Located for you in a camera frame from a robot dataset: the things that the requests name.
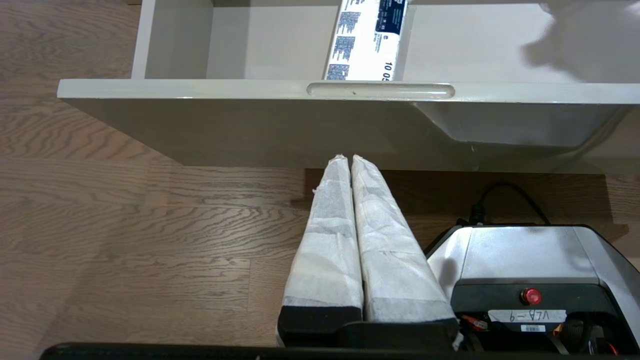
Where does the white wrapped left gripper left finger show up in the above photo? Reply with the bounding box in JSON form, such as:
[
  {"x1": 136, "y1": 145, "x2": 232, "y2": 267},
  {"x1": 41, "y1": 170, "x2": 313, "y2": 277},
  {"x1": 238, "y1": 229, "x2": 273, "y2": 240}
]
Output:
[{"x1": 276, "y1": 154, "x2": 365, "y2": 347}]

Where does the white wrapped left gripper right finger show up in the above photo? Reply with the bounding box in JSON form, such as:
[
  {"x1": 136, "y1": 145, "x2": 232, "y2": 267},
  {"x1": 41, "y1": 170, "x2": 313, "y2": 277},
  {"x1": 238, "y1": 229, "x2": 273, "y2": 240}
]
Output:
[{"x1": 351, "y1": 155, "x2": 458, "y2": 324}]

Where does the glossy white cabinet drawer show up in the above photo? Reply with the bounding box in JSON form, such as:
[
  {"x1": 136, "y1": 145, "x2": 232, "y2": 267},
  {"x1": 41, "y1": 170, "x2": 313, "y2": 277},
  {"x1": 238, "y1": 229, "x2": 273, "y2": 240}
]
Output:
[{"x1": 56, "y1": 0, "x2": 640, "y2": 175}]

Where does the silver and black robot base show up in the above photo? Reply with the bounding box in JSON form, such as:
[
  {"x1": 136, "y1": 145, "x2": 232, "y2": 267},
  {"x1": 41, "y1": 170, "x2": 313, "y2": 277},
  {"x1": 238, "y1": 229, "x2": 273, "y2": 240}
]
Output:
[{"x1": 425, "y1": 223, "x2": 640, "y2": 354}]

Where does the white handwritten label strip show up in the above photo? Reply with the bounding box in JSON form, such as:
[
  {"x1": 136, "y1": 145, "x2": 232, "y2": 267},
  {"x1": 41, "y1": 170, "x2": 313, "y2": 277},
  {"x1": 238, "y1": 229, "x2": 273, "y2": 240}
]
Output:
[{"x1": 487, "y1": 309, "x2": 567, "y2": 324}]

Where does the white blue tissue pack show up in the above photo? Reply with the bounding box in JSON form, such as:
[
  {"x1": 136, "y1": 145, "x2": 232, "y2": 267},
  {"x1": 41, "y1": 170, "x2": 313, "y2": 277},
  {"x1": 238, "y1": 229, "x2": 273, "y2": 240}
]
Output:
[{"x1": 323, "y1": 0, "x2": 410, "y2": 81}]

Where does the black base power cable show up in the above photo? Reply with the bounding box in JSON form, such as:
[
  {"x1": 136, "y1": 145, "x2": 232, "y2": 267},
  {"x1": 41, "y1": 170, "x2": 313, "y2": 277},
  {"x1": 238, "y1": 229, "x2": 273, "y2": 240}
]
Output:
[{"x1": 467, "y1": 182, "x2": 551, "y2": 226}]

